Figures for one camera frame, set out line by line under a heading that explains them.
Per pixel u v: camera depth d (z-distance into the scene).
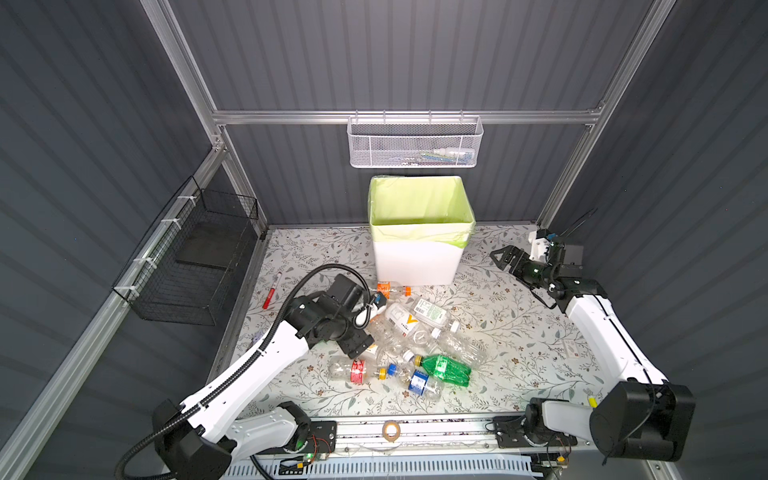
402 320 0.88
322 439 0.72
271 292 1.01
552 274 0.62
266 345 0.45
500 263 0.74
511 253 0.72
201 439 0.37
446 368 0.81
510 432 0.74
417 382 0.77
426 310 0.92
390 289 0.99
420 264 0.93
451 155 0.91
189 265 0.73
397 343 0.87
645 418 0.38
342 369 0.84
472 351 0.89
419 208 0.99
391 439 0.74
